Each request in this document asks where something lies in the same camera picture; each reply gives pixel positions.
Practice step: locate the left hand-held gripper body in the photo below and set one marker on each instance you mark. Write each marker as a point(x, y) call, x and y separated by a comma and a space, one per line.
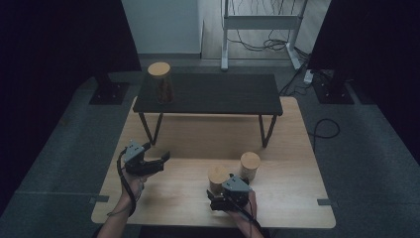
point(138, 162)

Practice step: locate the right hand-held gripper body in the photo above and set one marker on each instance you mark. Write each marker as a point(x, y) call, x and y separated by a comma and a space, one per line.
point(234, 195)

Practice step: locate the glass jar dried red chili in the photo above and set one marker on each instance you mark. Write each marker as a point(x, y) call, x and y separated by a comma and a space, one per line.
point(217, 177)

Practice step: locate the small glass jar wooden lid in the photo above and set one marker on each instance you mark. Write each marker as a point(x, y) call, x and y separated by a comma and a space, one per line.
point(250, 163)

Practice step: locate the tall glass jar star anise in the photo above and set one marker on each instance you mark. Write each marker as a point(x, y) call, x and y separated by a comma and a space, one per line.
point(162, 86)

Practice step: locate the black low shelf table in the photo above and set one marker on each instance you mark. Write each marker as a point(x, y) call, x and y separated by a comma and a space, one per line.
point(214, 94)

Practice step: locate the person's right hand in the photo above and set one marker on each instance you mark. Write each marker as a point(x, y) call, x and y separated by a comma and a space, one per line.
point(246, 214)

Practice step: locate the person's left hand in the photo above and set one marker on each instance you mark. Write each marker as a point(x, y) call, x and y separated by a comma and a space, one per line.
point(135, 186)

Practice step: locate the black stand base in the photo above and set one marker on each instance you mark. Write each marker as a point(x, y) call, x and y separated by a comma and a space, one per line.
point(333, 92)
point(110, 94)

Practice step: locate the dark curtain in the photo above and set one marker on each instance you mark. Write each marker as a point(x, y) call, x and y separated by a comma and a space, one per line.
point(49, 66)
point(379, 49)

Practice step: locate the white power strip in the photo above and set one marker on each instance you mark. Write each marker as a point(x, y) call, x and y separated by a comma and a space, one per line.
point(308, 76)

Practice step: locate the white metal desk frame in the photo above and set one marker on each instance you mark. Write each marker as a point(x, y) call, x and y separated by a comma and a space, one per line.
point(261, 23)

